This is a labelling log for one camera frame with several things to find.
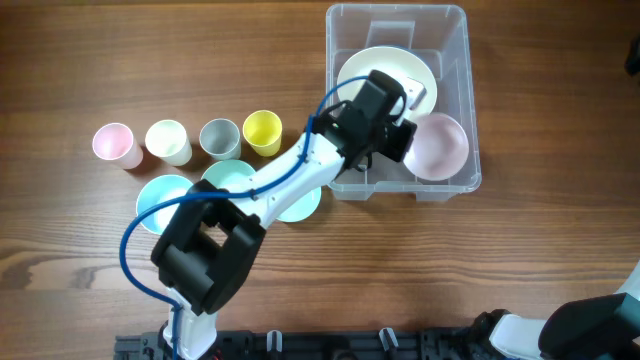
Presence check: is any cream large bowl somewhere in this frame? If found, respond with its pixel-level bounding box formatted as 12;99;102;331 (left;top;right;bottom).
337;46;438;123

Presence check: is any pink small bowl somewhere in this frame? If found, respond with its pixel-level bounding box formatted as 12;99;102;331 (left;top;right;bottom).
403;113;469;181

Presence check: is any clear plastic storage bin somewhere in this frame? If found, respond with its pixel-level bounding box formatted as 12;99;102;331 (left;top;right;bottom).
326;3;482;202

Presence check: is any mint green small bowl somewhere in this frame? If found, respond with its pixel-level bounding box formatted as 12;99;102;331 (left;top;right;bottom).
199;160;256;193

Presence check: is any grey cup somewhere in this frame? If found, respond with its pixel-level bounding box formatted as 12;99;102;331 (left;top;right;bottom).
199;118;241;161

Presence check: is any cream cup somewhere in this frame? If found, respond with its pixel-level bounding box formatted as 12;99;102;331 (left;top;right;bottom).
145;119;192;166

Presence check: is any light blue small bowl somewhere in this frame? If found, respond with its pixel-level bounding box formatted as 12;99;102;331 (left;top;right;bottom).
136;175;193;235

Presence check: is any pink cup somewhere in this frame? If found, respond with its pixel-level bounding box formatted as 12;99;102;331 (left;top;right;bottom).
92;123;143;170

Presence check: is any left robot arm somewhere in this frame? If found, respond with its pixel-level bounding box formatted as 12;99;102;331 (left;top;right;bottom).
151;70;427;359

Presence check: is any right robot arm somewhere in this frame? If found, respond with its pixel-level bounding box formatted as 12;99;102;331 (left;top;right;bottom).
469;267;639;360

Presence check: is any yellow cup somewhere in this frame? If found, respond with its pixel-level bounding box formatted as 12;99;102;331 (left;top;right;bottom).
242;110;283;157

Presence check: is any black object at edge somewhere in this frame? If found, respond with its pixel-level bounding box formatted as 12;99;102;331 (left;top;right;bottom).
624;36;640;77

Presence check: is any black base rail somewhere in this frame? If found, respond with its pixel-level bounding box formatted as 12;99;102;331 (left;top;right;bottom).
113;327;501;360

